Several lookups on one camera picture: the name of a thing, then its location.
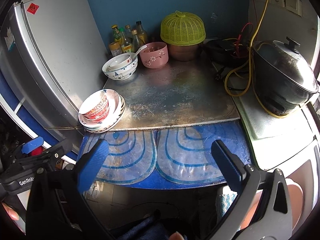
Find yellow cable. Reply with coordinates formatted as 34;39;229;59
224;0;304;118

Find green mesh food cover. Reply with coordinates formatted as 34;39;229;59
160;11;207;46

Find person's left hand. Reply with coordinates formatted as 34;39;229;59
2;202;20;221

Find brown metal pot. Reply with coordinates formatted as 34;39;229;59
167;42;200;62

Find white label sticker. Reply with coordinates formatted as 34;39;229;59
4;29;15;52

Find white wall switch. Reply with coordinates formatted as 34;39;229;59
285;0;302;17

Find red cable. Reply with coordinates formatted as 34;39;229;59
231;0;259;58

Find silver refrigerator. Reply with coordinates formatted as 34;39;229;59
0;0;110;155

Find white bear print plate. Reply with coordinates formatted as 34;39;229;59
78;89;120;128

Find metal pot lid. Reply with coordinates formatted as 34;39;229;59
252;37;319;94

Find yellow jar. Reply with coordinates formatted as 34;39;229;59
109;42;122;57

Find red diamond sticker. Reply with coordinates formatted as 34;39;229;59
27;3;40;15

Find black pan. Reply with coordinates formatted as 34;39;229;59
204;39;253;64

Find white plate with dark stripes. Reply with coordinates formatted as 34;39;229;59
82;94;125;130

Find teal patterned cloth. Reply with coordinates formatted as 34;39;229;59
215;185;238;218

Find blue striped clear placemat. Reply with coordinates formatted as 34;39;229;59
155;126;227;184
96;130;157;185

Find large white bear print bowl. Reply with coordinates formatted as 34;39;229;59
102;53;138;81

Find small red patterned bowl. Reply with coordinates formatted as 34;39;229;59
82;102;110;120
84;107;110;123
79;91;108;117

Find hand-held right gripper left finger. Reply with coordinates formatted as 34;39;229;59
27;138;113;240

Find black power plug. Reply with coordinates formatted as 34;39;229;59
214;65;227;81

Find pink plastic basin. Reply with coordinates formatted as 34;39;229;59
240;177;304;233

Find white ceramic spoon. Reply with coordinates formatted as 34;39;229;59
131;45;148;58

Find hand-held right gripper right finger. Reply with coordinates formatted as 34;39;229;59
207;139;293;240

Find dark blue clothing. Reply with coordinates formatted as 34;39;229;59
117;210;188;240

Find amber bottle yellow cap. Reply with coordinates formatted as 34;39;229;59
131;29;143;53

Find white appliance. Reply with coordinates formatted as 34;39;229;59
232;95;320;170

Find pink floral bowl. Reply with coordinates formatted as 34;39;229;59
139;42;167;69

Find dark cap glass bottle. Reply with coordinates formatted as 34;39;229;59
136;21;148;44

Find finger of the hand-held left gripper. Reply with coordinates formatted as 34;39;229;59
9;136;73;166
0;153;63;181

